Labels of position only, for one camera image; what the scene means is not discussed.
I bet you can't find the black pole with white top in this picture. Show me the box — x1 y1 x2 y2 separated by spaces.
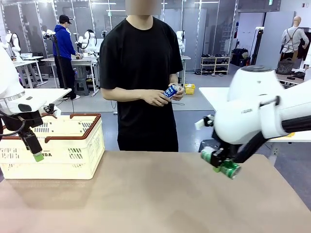
248 27 265 70

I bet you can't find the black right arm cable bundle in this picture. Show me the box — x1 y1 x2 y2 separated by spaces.
232 116 311 164

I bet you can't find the white desk with thin edge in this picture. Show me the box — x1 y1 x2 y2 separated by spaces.
23 87 73 115

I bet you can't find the cream shopping basket brown rim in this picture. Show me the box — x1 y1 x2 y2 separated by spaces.
0 113 105 181

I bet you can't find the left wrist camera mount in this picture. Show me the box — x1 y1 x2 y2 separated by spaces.
40 102 62 120

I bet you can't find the wooden shoe rack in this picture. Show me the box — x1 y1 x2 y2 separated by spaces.
200 56 230 75

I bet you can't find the person's right forearm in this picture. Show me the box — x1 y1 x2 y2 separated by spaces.
100 86 147 101

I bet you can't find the white side table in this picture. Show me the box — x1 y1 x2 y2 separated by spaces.
198 86 311 144

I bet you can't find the person in black t-shirt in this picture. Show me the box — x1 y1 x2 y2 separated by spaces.
99 15 184 152

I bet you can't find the blue Pocari drink can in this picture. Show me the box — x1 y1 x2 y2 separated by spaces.
164 83 181 100

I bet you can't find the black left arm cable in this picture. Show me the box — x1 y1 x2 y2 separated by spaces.
0 110 26 143

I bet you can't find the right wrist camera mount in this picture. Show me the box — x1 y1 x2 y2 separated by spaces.
194 115 216 131

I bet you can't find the mannequin with grey apron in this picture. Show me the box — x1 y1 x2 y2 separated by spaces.
280 16 310 62

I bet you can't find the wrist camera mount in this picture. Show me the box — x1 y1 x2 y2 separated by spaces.
194 115 216 131
40 102 62 120

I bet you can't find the green drink can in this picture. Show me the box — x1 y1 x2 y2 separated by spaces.
201 147 242 180

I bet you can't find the black plastic stool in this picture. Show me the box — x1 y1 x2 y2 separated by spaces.
198 139 222 153

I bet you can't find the person's left hand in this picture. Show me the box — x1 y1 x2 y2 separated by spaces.
170 82 186 101

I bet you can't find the person's right hand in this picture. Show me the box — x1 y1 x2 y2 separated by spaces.
140 89 172 108

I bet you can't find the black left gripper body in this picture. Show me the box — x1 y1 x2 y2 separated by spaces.
4 112 45 133

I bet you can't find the white robot with black straps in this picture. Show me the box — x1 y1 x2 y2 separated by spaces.
4 29 22 62

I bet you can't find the man in blue hoodie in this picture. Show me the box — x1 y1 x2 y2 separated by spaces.
53 14 81 100

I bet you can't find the black bag on floor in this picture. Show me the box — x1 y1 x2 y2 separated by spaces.
231 48 249 67

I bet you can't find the grey step stool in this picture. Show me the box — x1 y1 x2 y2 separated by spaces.
73 77 90 97

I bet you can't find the black camera tripod stand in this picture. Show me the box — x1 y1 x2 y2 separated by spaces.
52 33 69 90

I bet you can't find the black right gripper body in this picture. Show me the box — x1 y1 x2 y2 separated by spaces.
212 131 234 158

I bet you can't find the white background workbench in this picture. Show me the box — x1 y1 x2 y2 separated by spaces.
40 55 101 97

